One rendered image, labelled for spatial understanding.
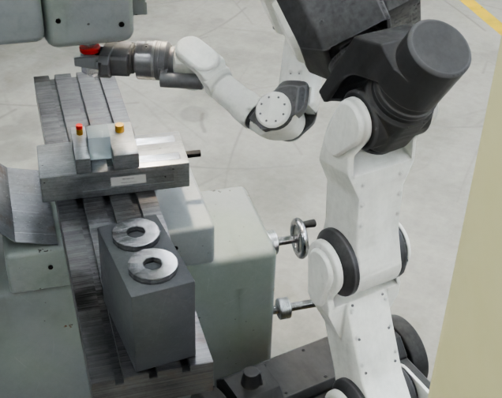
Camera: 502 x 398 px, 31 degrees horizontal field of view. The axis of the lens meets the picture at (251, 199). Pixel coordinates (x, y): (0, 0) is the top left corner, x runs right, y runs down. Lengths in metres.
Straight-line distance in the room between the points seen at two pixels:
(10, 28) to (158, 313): 0.67
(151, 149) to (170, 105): 2.23
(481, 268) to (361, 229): 1.54
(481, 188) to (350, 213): 1.55
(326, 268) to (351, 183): 0.20
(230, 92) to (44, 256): 0.59
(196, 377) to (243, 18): 3.79
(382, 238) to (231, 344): 0.81
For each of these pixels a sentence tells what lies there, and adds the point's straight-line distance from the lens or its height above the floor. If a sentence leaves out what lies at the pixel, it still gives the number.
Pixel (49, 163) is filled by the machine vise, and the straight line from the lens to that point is 2.17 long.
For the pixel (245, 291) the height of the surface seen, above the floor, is 0.61.
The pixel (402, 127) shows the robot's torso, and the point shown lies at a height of 1.38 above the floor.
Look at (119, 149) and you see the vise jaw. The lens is 2.12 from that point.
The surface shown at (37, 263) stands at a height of 0.81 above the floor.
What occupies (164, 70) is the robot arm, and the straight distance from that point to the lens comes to 2.01.
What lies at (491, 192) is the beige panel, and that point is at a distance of 0.19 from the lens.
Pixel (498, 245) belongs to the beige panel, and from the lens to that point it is 0.19.
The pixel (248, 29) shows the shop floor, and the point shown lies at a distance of 5.21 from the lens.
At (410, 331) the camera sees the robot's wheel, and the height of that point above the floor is 0.60.
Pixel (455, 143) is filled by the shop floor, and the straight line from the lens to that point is 4.28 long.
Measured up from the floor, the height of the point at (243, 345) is 0.41.
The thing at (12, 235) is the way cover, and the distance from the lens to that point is 2.15.
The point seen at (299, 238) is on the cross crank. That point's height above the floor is 0.63.
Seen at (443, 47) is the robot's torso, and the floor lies 1.54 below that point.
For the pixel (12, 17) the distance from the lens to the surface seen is 1.90.
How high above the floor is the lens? 2.16
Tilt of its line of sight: 35 degrees down
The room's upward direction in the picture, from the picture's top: 2 degrees clockwise
